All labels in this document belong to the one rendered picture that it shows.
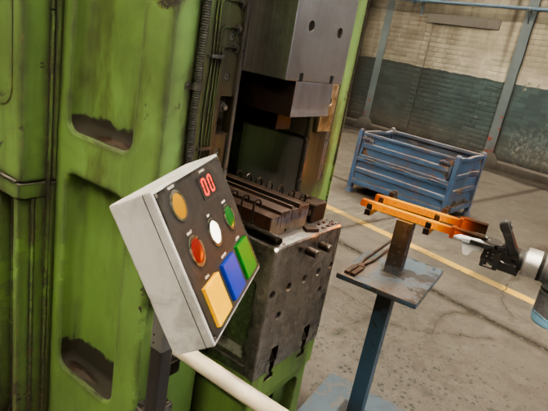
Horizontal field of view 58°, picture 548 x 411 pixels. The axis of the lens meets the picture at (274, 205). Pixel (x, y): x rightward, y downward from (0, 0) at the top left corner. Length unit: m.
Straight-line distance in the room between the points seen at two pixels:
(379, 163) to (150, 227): 4.77
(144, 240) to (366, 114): 10.09
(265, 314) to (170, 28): 0.81
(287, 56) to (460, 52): 8.66
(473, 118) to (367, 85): 2.43
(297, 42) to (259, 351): 0.89
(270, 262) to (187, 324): 0.59
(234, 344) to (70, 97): 0.88
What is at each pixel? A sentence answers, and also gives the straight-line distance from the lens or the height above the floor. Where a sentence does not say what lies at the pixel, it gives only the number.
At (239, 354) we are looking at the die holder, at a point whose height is 0.52.
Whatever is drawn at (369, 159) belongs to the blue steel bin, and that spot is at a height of 0.42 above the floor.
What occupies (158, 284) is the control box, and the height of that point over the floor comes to 1.05.
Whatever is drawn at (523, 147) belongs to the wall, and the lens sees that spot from 9.27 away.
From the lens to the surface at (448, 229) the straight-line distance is 1.72.
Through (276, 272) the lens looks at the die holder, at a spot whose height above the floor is 0.84.
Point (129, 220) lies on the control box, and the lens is 0.83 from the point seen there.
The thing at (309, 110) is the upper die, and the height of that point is 1.29.
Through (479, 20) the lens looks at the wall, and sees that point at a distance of 9.79.
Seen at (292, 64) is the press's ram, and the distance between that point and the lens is 1.30.
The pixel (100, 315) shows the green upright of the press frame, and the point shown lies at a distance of 1.66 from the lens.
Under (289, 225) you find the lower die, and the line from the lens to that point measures 1.51.
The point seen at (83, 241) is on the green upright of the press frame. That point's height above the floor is 0.78.
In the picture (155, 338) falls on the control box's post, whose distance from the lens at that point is 1.11.
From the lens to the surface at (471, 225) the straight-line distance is 1.85.
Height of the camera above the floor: 1.45
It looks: 18 degrees down
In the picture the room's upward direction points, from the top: 10 degrees clockwise
